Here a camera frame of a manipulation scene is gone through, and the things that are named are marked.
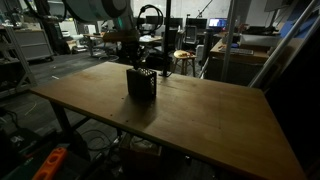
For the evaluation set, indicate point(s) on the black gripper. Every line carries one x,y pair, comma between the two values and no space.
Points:
133,53

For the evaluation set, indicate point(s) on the black mesh box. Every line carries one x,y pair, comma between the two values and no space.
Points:
141,83

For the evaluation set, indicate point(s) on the cardboard box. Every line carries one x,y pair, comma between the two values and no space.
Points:
140,156

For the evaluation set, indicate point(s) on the white rectangular box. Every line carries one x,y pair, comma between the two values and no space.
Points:
260,40

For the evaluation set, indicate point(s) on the black vertical pole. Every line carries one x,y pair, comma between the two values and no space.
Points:
166,40

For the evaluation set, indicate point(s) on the round wooden stool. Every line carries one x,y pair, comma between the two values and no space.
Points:
183,54

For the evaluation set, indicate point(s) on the grey mesh office chair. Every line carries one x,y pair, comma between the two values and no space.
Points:
190,35

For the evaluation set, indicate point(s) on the black unlit monitor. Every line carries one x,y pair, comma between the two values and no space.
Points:
196,23

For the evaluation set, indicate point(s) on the lit computer monitor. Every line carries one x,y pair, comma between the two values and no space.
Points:
217,22

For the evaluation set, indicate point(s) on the silver aluminium bar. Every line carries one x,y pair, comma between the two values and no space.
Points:
283,43
230,40

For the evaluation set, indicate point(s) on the grey drawer cabinet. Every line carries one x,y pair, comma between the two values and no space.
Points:
33,45

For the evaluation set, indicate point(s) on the wooden workbench with drawers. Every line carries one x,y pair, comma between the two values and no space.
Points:
240,63

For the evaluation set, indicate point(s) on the computer keyboard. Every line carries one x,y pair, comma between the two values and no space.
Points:
241,51

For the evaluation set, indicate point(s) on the large orange plastic tool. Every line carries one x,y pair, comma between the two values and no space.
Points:
50,163

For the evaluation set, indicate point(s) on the black metal table frame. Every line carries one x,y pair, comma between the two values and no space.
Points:
61,120

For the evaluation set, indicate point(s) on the metal shelf frame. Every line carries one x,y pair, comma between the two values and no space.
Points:
20,66

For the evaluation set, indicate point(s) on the blue wall panel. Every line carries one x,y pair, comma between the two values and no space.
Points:
300,20

